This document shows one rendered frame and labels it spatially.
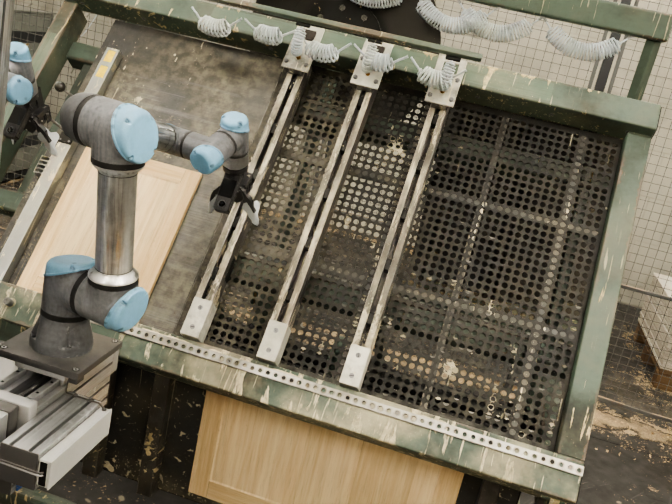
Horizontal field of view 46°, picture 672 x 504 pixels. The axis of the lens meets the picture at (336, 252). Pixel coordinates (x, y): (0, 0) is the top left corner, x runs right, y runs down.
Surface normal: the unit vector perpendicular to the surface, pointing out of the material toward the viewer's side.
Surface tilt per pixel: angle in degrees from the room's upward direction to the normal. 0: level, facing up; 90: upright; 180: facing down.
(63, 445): 0
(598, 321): 53
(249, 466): 90
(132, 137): 83
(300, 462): 90
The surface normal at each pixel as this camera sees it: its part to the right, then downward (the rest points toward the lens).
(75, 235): -0.07, -0.38
